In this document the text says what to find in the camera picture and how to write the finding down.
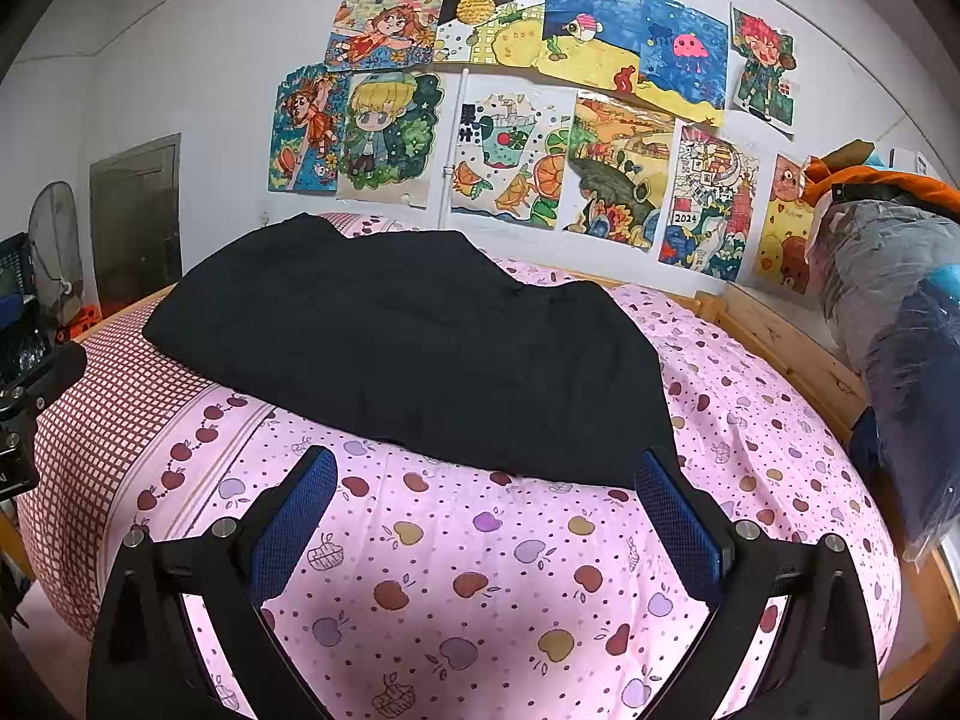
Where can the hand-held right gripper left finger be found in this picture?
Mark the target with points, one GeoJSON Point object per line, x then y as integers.
{"type": "Point", "coordinates": [296, 525]}

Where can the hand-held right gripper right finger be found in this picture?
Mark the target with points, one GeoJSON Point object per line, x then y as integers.
{"type": "Point", "coordinates": [679, 525]}

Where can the black jacket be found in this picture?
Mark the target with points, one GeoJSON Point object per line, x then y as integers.
{"type": "Point", "coordinates": [405, 345]}

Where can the clear plastic bag of clothes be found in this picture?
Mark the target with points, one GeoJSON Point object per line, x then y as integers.
{"type": "Point", "coordinates": [900, 300]}

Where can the orange plastic object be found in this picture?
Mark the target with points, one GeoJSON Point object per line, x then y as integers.
{"type": "Point", "coordinates": [79, 321]}

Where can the pink apple print quilt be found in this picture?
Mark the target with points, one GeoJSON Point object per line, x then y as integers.
{"type": "Point", "coordinates": [465, 547]}

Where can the black standing fan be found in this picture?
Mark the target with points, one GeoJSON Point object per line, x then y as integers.
{"type": "Point", "coordinates": [56, 232]}

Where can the grey door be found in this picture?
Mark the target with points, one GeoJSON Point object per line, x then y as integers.
{"type": "Point", "coordinates": [139, 225]}

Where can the yellow bear drawing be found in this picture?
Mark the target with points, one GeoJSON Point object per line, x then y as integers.
{"type": "Point", "coordinates": [784, 232]}

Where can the city and whale drawing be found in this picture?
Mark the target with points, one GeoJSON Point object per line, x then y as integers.
{"type": "Point", "coordinates": [709, 202]}

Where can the landscape drawing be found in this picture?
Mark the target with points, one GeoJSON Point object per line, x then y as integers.
{"type": "Point", "coordinates": [619, 172]}

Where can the orange girl blue background drawing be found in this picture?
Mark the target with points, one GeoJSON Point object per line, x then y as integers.
{"type": "Point", "coordinates": [304, 135]}

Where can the blond figure drawing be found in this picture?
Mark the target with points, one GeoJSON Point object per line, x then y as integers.
{"type": "Point", "coordinates": [386, 139]}

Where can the orange cloth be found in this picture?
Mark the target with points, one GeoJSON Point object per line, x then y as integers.
{"type": "Point", "coordinates": [892, 184]}

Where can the juice drink drawing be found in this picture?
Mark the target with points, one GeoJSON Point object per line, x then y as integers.
{"type": "Point", "coordinates": [510, 157]}

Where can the pink jellyfish drawing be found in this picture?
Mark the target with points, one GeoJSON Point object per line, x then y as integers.
{"type": "Point", "coordinates": [686, 52]}

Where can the girl in orange dress drawing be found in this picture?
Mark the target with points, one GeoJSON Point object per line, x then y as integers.
{"type": "Point", "coordinates": [382, 30]}

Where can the wooden bed frame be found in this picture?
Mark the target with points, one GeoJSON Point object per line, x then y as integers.
{"type": "Point", "coordinates": [795, 360]}

